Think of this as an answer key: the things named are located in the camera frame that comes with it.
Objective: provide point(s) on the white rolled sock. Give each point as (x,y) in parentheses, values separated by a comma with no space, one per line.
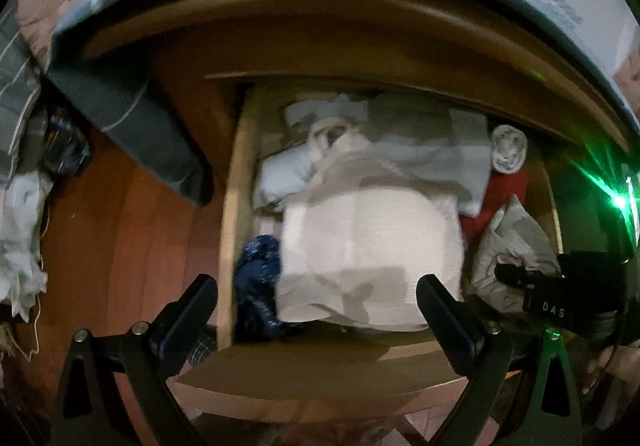
(507,149)

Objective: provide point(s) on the dark blue patterned underwear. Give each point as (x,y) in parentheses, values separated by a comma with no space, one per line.
(257,276)

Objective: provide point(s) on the blue packet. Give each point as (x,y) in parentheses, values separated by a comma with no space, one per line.
(67,151)

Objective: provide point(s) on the person's right hand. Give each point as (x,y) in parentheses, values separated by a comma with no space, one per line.
(607,368)

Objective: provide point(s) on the plaid slipper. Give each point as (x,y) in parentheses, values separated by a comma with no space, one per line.
(202,348)

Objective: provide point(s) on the red garment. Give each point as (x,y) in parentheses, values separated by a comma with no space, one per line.
(505,188)

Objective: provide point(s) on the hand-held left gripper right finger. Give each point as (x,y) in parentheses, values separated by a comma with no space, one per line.
(435,301)

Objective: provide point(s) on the wooden nightstand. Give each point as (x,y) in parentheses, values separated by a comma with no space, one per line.
(190,76)

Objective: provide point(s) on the grey plaid pillow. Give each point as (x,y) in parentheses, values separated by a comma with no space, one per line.
(15,91)

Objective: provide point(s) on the blue checked cloth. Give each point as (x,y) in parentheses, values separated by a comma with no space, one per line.
(125,101)

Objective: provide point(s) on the light blue cloth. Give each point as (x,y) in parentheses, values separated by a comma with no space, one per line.
(280,176)

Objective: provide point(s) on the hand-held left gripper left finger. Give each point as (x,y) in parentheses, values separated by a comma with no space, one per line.
(200,298)

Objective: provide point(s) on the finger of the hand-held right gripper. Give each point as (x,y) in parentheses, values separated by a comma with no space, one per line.
(520,276)

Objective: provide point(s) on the white knotted cloth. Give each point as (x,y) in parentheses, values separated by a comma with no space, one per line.
(330,126)

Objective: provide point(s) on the cream underwear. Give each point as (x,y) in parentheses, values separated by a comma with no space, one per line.
(370,236)

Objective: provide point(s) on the pale grey garment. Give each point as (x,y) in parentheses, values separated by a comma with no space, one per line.
(425,146)

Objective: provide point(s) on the beige cloth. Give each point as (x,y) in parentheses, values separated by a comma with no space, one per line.
(515,236)

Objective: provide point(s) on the wooden drawer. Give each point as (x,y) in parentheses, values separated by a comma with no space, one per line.
(325,376)

